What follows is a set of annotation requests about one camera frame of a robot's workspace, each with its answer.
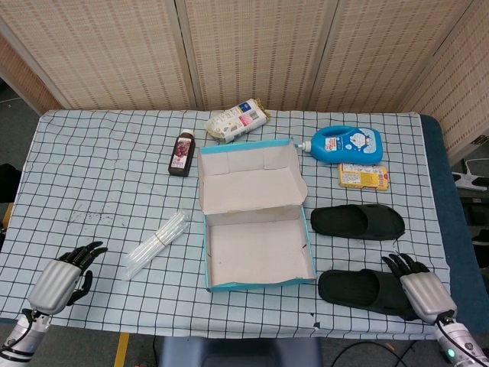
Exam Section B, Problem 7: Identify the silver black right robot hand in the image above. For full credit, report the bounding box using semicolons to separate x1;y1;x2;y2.
381;252;458;326

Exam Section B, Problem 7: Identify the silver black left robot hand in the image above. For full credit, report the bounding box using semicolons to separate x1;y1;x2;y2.
27;240;109;317

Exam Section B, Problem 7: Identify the black rubber slipper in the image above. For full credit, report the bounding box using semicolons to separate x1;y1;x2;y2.
309;203;406;242
317;268;425;321

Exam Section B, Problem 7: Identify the blue cardboard shoe box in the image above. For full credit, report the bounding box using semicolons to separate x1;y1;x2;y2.
196;137;318;294

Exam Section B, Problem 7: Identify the clear plastic straw bundle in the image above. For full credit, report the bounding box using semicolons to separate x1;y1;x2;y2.
124;210;191;282

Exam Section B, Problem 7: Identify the black object beside table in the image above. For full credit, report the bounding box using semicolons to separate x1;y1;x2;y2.
0;163;22;203

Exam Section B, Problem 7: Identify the checked light blue tablecloth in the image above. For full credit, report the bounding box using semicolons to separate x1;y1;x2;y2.
0;109;452;341

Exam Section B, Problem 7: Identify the white chair base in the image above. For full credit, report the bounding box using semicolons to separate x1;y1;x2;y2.
452;158;489;190

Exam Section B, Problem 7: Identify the yellow flat packet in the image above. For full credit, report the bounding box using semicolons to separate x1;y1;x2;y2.
338;162;390;191

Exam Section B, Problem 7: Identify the blue detergent bottle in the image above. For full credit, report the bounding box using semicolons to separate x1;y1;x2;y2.
293;126;383;166

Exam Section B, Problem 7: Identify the dark red juice bottle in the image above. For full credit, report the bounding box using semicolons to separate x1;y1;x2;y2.
167;128;196;177

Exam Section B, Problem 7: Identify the blue grey chair seat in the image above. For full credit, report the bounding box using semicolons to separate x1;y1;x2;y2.
158;336;324;367

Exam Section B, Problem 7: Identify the woven folding screen panel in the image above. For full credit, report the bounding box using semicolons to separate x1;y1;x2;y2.
175;0;341;112
309;0;484;114
400;0;489;161
0;0;198;112
0;34;64;115

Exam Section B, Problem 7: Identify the white printed snack packet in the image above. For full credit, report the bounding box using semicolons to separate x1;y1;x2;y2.
205;98;271;145

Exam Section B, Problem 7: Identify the black floor cable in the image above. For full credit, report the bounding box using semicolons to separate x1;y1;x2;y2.
324;339;440;367

